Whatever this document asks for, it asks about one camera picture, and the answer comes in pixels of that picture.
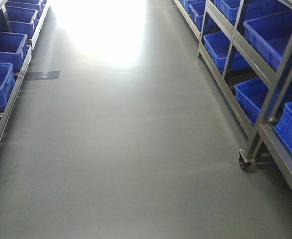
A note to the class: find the steel wheeled rack right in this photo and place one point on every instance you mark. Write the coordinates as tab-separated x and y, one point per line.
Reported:
264	132

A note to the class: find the blue bin right upper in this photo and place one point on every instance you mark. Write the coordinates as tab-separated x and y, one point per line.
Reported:
269	35

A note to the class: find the right steel shelf rack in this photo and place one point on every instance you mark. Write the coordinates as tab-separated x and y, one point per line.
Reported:
209	16

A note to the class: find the blue bin right lower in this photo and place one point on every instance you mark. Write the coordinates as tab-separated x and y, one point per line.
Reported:
217	45

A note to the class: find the blue bin left rear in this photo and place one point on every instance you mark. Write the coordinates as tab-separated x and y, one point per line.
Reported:
22	20

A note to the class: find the steel shelf rack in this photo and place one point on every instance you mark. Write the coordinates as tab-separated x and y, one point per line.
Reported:
209	16
4	116

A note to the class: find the blue bin right floor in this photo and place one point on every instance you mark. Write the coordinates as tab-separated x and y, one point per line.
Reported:
250	95

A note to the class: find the left steel shelf rack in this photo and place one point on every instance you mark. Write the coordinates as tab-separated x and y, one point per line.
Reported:
4	116

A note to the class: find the blue bin left middle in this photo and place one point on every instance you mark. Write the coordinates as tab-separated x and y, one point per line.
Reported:
13	49

